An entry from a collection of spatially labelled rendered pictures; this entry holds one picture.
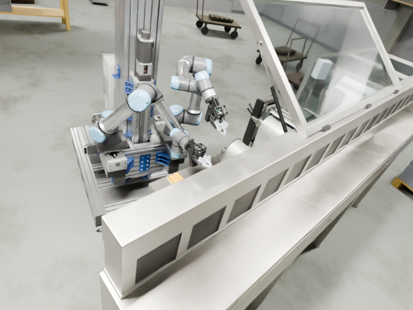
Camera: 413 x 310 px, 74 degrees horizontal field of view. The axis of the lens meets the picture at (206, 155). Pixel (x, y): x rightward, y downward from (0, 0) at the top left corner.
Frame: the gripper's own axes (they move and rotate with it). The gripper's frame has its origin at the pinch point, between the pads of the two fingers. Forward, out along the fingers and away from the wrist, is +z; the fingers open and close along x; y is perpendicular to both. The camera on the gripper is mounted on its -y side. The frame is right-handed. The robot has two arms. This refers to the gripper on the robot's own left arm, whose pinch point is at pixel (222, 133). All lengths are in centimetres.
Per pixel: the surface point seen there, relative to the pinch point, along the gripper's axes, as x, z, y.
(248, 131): 25.0, 4.0, -9.6
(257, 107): 27.1, -6.7, 4.1
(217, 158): 16.4, 13.0, -42.5
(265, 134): 18.5, 9.3, 10.8
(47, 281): -111, 48, -112
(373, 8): 822, -204, -266
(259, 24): -11, -26, 62
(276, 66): -12, -11, 62
